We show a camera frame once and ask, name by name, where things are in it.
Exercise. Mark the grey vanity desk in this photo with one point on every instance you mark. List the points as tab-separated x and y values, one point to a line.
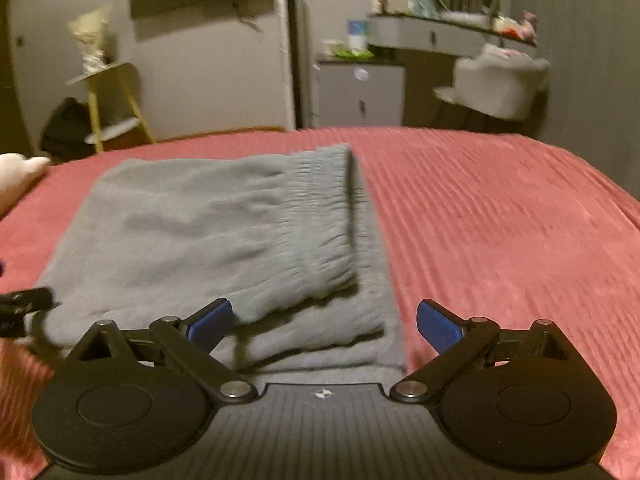
425	32

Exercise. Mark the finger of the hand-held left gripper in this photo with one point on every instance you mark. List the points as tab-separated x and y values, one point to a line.
27	302

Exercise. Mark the wrapped bouquet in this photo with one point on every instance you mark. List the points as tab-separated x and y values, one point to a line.
92	40

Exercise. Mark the yellow side table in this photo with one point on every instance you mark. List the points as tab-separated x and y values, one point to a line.
112	105

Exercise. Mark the green packet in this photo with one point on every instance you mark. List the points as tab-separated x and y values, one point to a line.
350	52

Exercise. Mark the grey upholstered chair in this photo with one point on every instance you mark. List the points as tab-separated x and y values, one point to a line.
500	85

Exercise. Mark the white plush toy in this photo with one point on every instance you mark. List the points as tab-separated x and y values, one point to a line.
17	175

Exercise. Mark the pink toy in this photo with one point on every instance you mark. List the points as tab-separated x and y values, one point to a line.
529	22

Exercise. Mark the grey striped curtain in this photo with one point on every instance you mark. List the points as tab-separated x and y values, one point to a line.
585	60

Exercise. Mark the white blue bottle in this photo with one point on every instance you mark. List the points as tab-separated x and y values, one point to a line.
356	35

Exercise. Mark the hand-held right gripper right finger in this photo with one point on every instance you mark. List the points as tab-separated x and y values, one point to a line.
437	327

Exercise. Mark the grey small cabinet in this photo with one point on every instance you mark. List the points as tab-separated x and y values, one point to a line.
357	95

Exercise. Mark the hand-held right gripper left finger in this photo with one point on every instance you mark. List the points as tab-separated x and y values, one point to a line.
210	321

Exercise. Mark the grey pants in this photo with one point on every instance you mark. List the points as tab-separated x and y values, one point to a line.
200	220

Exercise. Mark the pink ribbed bed blanket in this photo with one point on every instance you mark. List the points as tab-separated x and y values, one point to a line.
500	210

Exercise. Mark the black bag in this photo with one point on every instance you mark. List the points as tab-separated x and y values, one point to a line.
67	130

